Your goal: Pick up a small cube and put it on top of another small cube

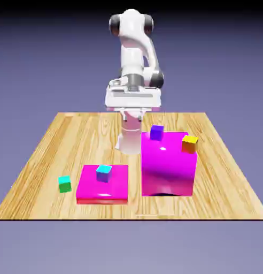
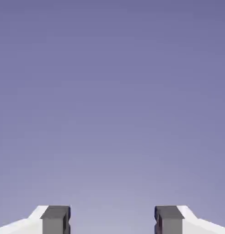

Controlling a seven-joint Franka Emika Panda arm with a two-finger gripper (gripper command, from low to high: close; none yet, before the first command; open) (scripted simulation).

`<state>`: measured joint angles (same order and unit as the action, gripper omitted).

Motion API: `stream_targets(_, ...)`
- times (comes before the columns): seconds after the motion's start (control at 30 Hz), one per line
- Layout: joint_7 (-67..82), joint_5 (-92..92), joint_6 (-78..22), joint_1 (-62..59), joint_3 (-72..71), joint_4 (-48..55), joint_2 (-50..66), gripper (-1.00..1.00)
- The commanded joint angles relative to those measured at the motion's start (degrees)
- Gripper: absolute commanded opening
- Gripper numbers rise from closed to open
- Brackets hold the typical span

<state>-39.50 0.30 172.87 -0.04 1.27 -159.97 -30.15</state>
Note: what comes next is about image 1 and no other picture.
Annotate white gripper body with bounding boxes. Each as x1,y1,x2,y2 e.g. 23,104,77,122
104,86,162,112

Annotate small purple cube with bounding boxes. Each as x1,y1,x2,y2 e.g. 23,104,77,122
150,125,165,142

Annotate small yellow cube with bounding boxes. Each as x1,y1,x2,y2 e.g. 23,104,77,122
181,135,199,155

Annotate small cyan cube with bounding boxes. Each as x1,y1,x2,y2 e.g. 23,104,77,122
96,164,113,184

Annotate small green cube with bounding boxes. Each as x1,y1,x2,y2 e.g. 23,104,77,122
58,176,72,193

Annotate large magenta tall box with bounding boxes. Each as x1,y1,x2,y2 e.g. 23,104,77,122
141,131,198,197

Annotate large magenta flat box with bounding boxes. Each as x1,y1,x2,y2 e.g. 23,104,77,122
75,164,129,206

